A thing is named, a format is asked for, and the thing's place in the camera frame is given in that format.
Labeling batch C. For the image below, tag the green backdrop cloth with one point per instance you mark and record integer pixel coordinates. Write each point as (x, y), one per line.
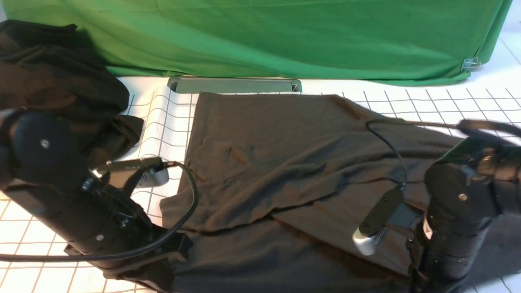
(395, 42)

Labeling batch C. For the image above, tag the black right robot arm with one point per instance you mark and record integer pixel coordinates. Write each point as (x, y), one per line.
(469, 187)

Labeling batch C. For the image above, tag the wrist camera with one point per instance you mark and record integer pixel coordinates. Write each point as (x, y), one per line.
(128, 175)
(393, 212)

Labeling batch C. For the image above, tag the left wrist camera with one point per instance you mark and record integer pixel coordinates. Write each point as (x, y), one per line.
(128, 175)

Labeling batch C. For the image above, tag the gray long-sleeve top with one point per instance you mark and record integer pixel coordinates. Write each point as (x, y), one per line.
(284, 181)

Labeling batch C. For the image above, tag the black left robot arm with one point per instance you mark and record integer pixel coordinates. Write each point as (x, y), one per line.
(43, 171)

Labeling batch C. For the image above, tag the silver binder clip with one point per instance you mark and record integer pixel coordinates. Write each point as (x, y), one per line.
(470, 64)

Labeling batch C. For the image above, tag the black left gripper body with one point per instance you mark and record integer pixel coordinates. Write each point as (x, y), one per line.
(151, 266)

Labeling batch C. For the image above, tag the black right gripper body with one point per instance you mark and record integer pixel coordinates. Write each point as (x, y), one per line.
(437, 269)

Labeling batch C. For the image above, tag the white grid paper mat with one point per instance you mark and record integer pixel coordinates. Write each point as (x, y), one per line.
(168, 118)

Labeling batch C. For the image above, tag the black crumpled garment pile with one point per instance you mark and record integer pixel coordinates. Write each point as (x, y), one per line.
(43, 67)

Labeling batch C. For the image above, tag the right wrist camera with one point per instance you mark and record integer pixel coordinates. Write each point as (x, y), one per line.
(393, 212)

